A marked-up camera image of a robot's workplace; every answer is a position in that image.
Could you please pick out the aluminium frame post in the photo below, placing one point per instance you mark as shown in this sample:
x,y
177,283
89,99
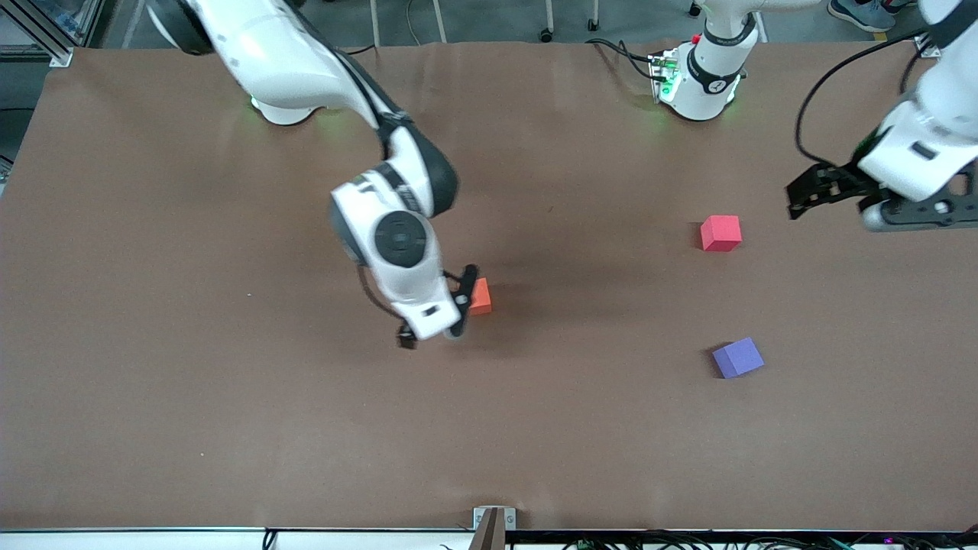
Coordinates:
x,y
38,27
928,50

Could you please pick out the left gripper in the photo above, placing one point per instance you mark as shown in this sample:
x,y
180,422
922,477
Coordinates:
x,y
842,184

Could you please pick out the red cube block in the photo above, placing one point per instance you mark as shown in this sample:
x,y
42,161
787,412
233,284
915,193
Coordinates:
x,y
720,233

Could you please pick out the silver camera mount bracket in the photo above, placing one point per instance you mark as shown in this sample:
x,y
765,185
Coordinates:
x,y
510,519

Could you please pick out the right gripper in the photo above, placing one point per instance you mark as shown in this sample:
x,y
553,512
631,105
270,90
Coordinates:
x,y
406,336

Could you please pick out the orange cube block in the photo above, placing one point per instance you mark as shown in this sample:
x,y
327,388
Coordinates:
x,y
483,298

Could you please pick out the white chair leg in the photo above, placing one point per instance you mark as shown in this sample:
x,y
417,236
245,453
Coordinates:
x,y
441,19

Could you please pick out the grey blue sneaker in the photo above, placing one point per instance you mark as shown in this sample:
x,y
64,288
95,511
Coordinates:
x,y
859,14

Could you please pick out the purple cube block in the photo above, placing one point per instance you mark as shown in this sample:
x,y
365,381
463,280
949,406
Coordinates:
x,y
737,359

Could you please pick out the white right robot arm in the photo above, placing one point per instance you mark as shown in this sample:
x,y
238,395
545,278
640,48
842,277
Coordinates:
x,y
267,53

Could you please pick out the brown paper table cover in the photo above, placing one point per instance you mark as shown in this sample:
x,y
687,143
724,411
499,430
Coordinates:
x,y
489,420

